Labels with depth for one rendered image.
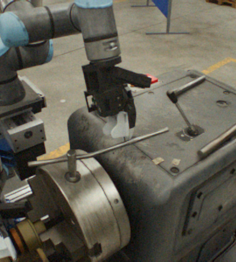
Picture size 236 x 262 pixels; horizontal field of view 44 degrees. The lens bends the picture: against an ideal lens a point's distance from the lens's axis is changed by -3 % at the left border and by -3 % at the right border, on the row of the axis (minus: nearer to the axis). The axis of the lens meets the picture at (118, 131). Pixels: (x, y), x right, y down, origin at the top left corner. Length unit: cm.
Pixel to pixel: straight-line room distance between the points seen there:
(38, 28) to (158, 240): 59
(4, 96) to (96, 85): 61
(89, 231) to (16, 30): 48
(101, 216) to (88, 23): 44
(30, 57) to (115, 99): 60
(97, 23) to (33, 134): 65
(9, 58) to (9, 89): 12
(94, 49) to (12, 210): 51
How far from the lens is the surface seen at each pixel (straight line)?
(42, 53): 119
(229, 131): 87
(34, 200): 82
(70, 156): 68
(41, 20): 68
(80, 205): 72
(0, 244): 83
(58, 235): 80
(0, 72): 118
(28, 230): 81
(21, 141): 117
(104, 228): 75
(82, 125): 91
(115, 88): 65
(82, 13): 64
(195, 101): 102
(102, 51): 63
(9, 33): 67
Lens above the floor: 176
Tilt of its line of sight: 37 degrees down
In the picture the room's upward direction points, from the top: straight up
